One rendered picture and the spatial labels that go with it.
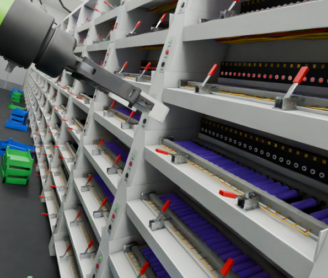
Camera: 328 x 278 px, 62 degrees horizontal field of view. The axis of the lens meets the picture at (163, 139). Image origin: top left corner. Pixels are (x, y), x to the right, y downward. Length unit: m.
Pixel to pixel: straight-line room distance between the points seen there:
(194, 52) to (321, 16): 0.47
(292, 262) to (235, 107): 0.31
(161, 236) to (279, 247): 0.37
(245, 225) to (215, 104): 0.28
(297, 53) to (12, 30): 0.66
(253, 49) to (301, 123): 0.48
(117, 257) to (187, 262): 0.37
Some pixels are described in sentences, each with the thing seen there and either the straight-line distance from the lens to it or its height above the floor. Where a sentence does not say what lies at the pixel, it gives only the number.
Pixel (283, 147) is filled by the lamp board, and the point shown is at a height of 1.03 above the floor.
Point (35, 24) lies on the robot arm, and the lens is 0.45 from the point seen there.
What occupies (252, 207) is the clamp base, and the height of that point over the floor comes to 0.90.
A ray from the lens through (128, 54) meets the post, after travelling 1.59.
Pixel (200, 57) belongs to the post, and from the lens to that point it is 0.96.
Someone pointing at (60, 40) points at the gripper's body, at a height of 1.08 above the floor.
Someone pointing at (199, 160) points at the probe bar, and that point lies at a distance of 0.73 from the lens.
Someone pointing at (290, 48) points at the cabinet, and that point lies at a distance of 0.85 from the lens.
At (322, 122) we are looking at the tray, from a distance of 0.49.
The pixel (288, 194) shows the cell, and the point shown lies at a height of 0.94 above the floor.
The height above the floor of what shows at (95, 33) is 1.40.
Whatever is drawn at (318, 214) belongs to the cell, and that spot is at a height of 0.94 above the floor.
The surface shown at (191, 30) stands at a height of 1.28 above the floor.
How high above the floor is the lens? 1.03
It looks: 6 degrees down
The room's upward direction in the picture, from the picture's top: 19 degrees clockwise
